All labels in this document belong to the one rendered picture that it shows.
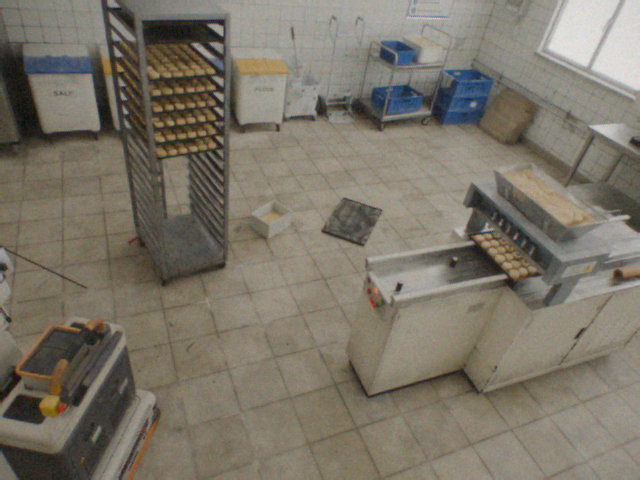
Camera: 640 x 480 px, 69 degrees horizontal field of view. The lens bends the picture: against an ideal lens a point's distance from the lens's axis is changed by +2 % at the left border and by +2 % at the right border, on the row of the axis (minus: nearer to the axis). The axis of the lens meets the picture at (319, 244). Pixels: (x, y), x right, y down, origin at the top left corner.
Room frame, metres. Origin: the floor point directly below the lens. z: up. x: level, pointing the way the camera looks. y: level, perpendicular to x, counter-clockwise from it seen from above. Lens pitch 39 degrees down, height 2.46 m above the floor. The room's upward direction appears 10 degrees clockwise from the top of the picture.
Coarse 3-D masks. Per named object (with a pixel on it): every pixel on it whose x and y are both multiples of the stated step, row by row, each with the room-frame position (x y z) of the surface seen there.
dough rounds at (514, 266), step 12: (480, 240) 2.22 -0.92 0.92; (492, 240) 2.25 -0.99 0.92; (492, 252) 2.12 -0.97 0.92; (504, 252) 2.15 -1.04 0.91; (516, 252) 2.19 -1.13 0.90; (504, 264) 2.03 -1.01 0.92; (516, 264) 2.05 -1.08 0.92; (528, 264) 2.09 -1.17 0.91; (516, 276) 1.95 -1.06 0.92; (528, 276) 1.99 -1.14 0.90
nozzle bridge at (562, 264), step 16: (480, 192) 2.33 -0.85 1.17; (496, 192) 2.34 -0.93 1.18; (480, 208) 2.36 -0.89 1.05; (496, 208) 2.31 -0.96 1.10; (512, 208) 2.19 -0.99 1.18; (480, 224) 2.47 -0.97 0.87; (496, 224) 2.22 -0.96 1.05; (528, 224) 2.06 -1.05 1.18; (512, 240) 2.09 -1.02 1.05; (528, 240) 2.06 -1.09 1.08; (544, 240) 1.94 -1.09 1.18; (576, 240) 1.99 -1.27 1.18; (592, 240) 2.01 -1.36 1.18; (528, 256) 1.97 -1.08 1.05; (544, 256) 1.95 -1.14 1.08; (560, 256) 1.83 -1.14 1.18; (576, 256) 1.85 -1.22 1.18; (592, 256) 1.88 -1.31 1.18; (608, 256) 1.93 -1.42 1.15; (544, 272) 1.85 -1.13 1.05; (560, 272) 1.80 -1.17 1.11; (576, 272) 1.86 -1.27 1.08; (592, 272) 1.92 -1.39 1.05; (560, 288) 1.84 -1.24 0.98; (544, 304) 1.85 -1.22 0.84
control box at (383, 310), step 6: (366, 276) 1.86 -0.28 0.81; (372, 276) 1.84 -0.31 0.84; (366, 282) 1.85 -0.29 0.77; (372, 282) 1.81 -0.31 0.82; (378, 282) 1.80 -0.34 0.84; (366, 288) 1.84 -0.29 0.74; (372, 288) 1.80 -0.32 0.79; (378, 288) 1.76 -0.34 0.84; (366, 294) 1.83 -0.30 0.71; (372, 294) 1.78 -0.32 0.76; (378, 294) 1.74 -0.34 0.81; (384, 294) 1.72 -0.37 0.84; (372, 300) 1.77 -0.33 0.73; (378, 300) 1.73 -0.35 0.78; (384, 300) 1.68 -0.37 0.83; (390, 300) 1.68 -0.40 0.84; (372, 306) 1.75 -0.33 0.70; (384, 306) 1.68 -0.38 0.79; (390, 306) 1.67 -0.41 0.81; (378, 312) 1.70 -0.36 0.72; (384, 312) 1.66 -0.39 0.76; (384, 318) 1.66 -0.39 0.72
